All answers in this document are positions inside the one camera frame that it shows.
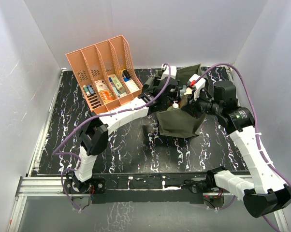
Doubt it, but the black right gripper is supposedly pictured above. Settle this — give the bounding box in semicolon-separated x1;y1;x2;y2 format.
181;88;222;119

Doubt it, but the yellow round pump bottle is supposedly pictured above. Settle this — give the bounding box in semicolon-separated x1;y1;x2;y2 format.
168;102;179;110

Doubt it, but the brown pump bottle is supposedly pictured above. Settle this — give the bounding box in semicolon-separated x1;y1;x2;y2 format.
184;87;192;95

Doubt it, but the green canvas bag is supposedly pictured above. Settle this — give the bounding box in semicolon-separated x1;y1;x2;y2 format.
142;64;208;138

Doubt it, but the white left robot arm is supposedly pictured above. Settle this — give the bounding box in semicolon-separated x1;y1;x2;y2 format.
70;78;179;193

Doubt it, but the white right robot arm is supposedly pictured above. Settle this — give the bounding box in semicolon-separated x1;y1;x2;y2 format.
189;78;291;218

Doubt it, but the white blue box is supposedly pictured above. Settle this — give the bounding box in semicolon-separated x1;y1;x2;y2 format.
124;77;139;92

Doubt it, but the green white small box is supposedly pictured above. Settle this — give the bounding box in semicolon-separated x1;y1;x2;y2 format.
108;74;127;97

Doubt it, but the orange white snack packet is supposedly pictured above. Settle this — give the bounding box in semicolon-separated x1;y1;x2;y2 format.
95;80;116;104

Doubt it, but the orange plastic file organizer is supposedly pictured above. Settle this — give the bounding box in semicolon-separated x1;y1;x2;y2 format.
66;35;143;114

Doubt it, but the small vials set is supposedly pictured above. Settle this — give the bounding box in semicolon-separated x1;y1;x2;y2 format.
83;84;95;97

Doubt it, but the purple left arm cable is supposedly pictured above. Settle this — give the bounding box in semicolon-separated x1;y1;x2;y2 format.
53;63;172;213

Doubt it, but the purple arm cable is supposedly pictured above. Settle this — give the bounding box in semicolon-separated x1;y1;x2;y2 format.
196;62;291;232
53;63;172;213

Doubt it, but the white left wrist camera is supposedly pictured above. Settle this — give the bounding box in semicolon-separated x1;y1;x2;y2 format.
161;64;177;80

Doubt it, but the black front mounting rail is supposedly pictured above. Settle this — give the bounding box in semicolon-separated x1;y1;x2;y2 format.
70;168;233;205

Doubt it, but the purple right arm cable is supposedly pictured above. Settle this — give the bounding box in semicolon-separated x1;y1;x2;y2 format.
196;62;291;232

